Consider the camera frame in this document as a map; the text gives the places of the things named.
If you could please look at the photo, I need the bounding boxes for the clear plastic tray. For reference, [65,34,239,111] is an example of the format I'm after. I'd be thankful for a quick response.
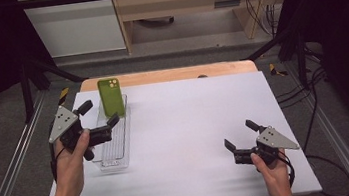
[83,93,138,173]

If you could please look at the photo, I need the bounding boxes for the right hand-held gripper cable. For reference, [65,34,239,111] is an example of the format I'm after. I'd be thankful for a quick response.
[276,148,298,190]

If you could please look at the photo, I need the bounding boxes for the black desk cable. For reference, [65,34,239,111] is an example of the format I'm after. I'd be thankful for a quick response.
[244,0,274,38]

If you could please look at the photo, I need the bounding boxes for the black metal stand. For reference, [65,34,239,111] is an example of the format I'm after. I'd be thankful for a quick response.
[238,25,311,95]
[16,50,92,124]

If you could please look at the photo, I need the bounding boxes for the left hand-held gripper cable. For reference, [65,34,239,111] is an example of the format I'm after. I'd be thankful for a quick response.
[47,139,73,183]

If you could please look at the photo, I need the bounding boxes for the person's right hand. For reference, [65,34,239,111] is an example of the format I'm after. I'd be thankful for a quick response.
[249,148,293,187]

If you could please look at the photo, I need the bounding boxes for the hand-held gripper cable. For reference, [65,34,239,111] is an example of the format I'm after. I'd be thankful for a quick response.
[276,148,298,190]
[47,139,73,183]

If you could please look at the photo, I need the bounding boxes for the person's left hand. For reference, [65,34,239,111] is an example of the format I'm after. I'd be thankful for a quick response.
[47,128,98,191]

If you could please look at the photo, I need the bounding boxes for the white table sheet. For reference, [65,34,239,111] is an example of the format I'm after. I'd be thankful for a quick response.
[29,64,323,196]

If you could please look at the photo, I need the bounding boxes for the black floor cables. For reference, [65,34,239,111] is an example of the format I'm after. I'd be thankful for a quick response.
[273,64,349,196]

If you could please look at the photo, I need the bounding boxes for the green phone case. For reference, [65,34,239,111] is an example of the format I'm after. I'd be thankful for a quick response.
[96,76,127,120]

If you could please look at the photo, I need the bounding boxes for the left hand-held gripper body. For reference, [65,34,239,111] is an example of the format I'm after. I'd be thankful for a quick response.
[45,99,116,166]

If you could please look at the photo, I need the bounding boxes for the yellow black tape piece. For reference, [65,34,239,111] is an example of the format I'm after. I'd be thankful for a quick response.
[57,87,71,106]
[268,61,289,78]

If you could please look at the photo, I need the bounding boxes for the wooden table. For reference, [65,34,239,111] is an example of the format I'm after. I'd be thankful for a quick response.
[79,57,259,93]

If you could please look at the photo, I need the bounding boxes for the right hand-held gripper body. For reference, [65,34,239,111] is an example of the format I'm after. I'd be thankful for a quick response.
[231,122,302,169]

